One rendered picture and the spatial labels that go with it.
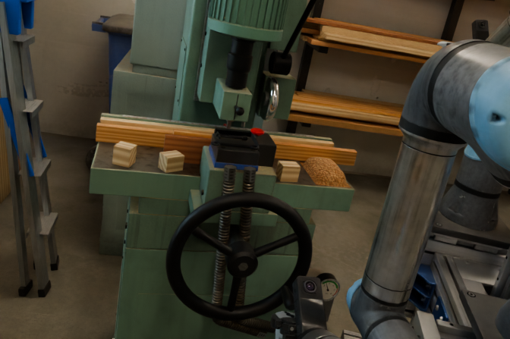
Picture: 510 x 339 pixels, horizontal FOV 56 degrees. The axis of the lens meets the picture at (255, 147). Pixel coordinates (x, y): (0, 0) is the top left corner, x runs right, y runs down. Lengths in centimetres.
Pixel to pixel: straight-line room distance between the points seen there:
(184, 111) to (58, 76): 234
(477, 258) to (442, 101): 89
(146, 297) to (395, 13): 294
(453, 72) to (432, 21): 325
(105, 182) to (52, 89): 265
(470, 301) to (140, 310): 73
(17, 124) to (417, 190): 145
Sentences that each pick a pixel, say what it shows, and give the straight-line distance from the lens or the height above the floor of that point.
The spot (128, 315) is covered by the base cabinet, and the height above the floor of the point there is 52.
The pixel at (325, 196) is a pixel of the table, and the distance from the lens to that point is 115.
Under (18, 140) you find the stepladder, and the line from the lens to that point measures 187.
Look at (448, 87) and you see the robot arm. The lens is 59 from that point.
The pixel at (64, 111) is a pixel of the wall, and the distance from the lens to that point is 370.
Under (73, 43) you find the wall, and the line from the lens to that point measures 358.
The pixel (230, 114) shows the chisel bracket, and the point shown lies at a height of 101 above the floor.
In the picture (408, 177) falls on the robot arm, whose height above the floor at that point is 111.
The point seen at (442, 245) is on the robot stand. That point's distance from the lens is 141.
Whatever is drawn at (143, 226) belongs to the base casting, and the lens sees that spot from 111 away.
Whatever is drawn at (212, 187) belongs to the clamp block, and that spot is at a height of 92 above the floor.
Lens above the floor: 133
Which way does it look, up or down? 19 degrees down
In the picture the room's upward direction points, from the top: 11 degrees clockwise
